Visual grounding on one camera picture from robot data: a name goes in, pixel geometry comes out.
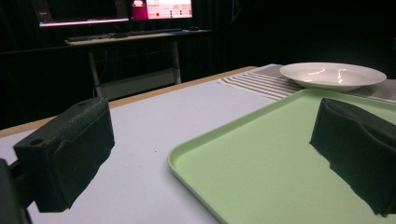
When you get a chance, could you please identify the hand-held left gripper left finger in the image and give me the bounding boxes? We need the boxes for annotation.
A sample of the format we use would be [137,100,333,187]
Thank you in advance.
[12,96,116,214]

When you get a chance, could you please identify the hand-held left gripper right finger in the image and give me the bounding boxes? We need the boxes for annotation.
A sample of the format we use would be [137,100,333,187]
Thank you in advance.
[309,97,396,217]

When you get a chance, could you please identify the light green plastic tray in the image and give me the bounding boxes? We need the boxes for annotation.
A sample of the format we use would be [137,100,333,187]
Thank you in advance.
[166,88,396,224]

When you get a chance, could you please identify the black keyboard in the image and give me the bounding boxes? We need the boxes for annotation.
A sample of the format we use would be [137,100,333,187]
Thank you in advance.
[129,28,183,36]
[65,33,117,43]

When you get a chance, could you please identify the dark computer monitor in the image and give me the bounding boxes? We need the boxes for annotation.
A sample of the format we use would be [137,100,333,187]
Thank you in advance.
[30,0,130,28]

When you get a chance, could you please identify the desk with white legs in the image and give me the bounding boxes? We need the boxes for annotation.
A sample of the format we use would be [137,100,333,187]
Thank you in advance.
[64,29,213,100]

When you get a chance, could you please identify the bright screen computer monitor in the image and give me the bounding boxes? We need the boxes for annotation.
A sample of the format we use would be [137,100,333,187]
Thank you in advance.
[130,0,193,21]

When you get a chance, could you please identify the white shallow plate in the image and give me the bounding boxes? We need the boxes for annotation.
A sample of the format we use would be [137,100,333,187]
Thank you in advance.
[278,62,388,92]

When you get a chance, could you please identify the striped grey placemat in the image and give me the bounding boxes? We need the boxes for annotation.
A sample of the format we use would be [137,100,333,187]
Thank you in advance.
[217,63,396,104]

